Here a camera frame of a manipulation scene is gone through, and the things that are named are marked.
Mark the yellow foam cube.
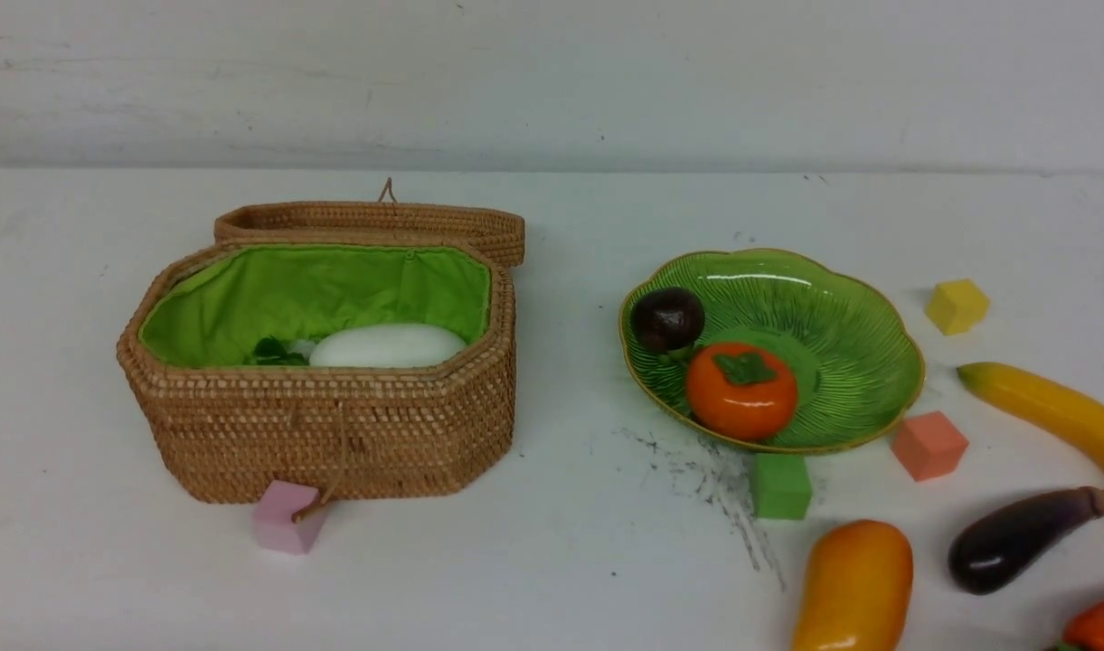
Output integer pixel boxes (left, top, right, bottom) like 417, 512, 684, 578
924, 278, 991, 337

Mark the woven rattan basket lid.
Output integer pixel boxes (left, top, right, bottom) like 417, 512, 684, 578
213, 178, 526, 268

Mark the purple mangosteen with green calyx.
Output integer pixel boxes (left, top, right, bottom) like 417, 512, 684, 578
630, 286, 705, 355

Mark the orange persimmon with green leaf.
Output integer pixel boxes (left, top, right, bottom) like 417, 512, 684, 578
684, 342, 799, 442

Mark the woven rattan basket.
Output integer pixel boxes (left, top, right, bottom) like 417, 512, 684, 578
117, 233, 517, 504

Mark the orange carrot with green leaves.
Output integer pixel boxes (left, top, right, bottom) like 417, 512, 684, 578
1049, 600, 1104, 651

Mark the dark purple eggplant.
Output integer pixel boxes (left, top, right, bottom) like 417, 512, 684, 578
946, 485, 1104, 596

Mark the orange foam cube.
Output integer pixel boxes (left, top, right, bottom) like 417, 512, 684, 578
891, 410, 969, 482

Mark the yellow banana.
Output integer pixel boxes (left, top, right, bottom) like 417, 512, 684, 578
954, 362, 1104, 474

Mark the green foam cube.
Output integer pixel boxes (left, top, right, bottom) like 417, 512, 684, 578
750, 453, 813, 522

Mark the pink foam cube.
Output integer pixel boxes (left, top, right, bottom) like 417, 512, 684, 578
251, 479, 327, 555

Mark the yellow orange mango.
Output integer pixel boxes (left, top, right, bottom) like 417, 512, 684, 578
790, 519, 914, 650

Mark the white radish with green leaves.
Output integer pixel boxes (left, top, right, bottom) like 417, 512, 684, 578
251, 323, 467, 369

